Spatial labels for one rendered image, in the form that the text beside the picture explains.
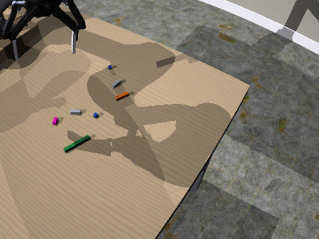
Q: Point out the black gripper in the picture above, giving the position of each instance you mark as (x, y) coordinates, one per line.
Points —
(47, 8)

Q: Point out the green rod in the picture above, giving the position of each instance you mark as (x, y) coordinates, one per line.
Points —
(77, 143)

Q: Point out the small magenta block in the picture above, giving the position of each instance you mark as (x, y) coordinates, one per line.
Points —
(55, 121)

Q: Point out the orange rod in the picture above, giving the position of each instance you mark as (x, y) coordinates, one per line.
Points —
(121, 96)

